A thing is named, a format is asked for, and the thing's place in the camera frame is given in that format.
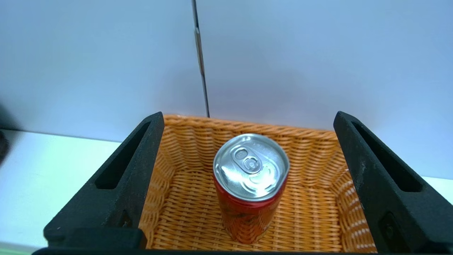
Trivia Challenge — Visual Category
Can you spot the orange wicker basket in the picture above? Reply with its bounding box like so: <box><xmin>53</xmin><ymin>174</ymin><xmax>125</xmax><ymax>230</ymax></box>
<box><xmin>138</xmin><ymin>114</ymin><xmax>377</xmax><ymax>253</ymax></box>

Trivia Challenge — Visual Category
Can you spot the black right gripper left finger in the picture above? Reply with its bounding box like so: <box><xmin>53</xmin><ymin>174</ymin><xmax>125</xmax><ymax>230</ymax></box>
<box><xmin>43</xmin><ymin>112</ymin><xmax>165</xmax><ymax>249</ymax></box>

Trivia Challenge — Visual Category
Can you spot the red soda can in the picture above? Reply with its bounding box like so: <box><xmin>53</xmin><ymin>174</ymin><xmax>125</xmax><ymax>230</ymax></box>
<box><xmin>212</xmin><ymin>134</ymin><xmax>291</xmax><ymax>245</ymax></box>

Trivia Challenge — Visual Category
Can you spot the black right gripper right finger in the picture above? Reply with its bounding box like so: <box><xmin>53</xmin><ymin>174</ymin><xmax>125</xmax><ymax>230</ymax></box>
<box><xmin>333</xmin><ymin>111</ymin><xmax>453</xmax><ymax>253</ymax></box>

